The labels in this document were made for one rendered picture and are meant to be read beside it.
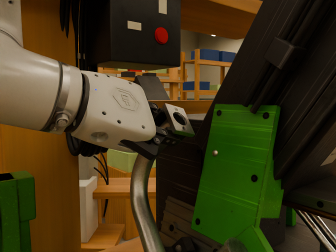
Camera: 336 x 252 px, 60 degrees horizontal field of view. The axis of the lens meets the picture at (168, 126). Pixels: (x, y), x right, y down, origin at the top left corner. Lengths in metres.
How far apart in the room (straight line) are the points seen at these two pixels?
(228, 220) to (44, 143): 0.38
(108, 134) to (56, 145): 0.29
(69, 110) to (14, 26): 0.13
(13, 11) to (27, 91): 0.12
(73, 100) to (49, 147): 0.31
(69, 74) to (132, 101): 0.10
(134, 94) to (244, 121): 0.17
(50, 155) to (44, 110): 0.31
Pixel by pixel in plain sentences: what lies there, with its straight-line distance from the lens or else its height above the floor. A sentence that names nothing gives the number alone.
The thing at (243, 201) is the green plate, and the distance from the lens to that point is 0.43.
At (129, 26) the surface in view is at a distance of 0.59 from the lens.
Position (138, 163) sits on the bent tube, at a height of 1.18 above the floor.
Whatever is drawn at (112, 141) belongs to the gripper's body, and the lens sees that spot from 0.36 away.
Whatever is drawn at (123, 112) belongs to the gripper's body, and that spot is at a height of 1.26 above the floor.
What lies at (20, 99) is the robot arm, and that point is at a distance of 0.32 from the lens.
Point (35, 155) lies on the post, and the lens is 0.62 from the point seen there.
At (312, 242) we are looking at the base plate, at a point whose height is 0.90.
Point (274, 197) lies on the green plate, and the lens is 0.48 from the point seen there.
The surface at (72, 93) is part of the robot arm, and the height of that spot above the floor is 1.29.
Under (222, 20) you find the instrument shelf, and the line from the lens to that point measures 0.89.
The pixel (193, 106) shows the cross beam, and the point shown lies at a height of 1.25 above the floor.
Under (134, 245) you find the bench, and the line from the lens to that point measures 0.87.
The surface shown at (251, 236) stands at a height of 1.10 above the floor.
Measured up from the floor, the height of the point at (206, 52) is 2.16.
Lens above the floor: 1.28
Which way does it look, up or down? 6 degrees down
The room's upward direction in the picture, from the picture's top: straight up
